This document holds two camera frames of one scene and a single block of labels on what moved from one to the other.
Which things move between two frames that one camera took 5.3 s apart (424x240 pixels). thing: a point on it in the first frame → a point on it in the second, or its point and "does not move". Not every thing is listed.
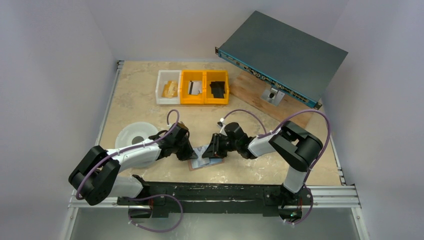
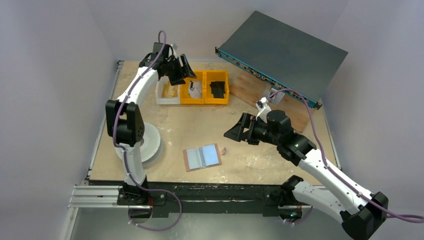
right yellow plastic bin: (215, 75) does not move
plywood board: (252, 88) does not move
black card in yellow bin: (218, 89) does not move
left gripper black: (188, 153) → (183, 72)
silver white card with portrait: (200, 160) → (195, 89)
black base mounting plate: (155, 199) does not move
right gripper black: (218, 145) → (249, 129)
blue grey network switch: (298, 63) does not move
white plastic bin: (164, 75) does not move
